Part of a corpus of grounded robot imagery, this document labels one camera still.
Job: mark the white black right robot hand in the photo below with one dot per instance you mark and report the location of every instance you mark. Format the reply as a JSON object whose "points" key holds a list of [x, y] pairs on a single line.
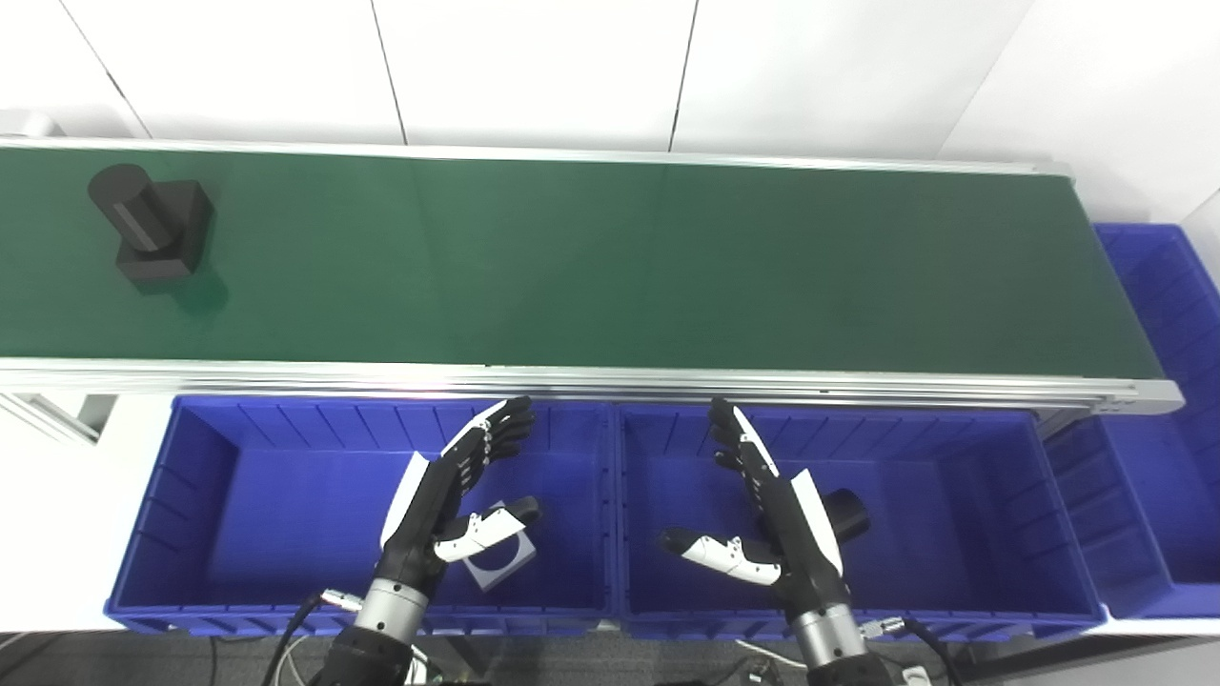
{"points": [[796, 543]]}

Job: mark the black cylinder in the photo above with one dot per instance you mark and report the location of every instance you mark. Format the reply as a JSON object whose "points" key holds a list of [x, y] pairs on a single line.
{"points": [[167, 238]]}

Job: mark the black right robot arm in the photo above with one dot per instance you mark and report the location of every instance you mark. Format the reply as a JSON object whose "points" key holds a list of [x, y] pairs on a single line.
{"points": [[834, 648]]}

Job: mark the green conveyor belt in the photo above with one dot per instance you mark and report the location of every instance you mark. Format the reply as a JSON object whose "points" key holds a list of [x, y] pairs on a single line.
{"points": [[620, 267], [572, 383]]}

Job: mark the blue plastic bin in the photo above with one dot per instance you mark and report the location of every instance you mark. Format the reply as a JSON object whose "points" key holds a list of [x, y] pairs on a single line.
{"points": [[953, 514], [286, 495], [1153, 495]]}

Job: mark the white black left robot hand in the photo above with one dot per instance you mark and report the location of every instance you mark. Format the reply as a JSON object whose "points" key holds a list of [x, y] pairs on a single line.
{"points": [[429, 505]]}

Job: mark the grey square plate with hole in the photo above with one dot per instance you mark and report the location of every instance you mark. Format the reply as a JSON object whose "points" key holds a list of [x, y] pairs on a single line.
{"points": [[491, 578]]}

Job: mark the aluminium conveyor leg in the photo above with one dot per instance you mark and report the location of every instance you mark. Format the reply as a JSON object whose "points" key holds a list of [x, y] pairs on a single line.
{"points": [[48, 414]]}

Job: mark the black cylinder part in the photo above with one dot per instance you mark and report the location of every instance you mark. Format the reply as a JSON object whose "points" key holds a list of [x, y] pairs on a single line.
{"points": [[848, 514]]}

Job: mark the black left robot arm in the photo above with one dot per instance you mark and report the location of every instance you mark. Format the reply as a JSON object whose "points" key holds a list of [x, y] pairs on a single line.
{"points": [[381, 629]]}

